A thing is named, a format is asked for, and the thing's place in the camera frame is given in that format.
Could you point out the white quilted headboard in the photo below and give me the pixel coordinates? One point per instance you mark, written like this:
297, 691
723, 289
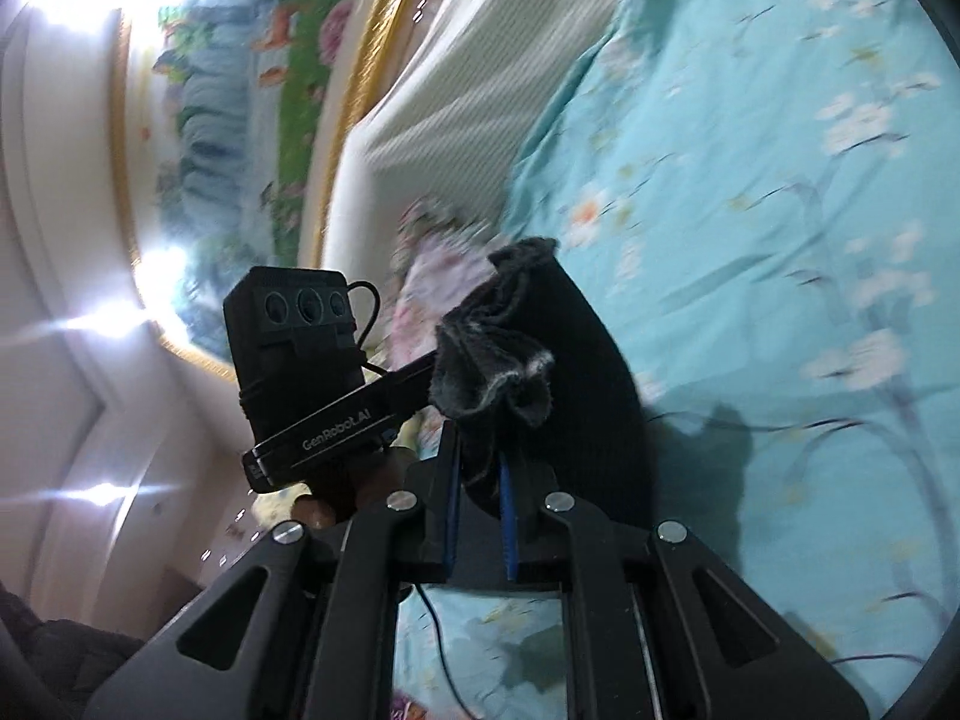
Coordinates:
465, 90

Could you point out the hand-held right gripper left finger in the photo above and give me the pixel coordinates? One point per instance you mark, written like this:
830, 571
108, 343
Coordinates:
452, 510

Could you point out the turquoise floral bed sheet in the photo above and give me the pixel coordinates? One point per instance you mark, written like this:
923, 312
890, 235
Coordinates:
750, 202

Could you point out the black pants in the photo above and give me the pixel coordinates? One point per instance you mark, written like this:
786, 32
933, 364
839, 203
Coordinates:
577, 390

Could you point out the pink floral pillow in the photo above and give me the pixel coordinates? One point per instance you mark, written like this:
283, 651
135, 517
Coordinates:
427, 285

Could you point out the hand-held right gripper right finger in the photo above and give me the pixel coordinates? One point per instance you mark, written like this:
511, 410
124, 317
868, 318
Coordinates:
509, 525

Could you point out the person's left hand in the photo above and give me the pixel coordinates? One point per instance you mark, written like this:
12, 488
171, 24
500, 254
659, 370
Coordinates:
337, 493

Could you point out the gold framed floral wall picture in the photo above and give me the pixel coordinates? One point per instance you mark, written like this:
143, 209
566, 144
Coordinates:
225, 127

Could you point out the dark cloth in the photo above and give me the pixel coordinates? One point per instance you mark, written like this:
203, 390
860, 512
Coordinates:
45, 652

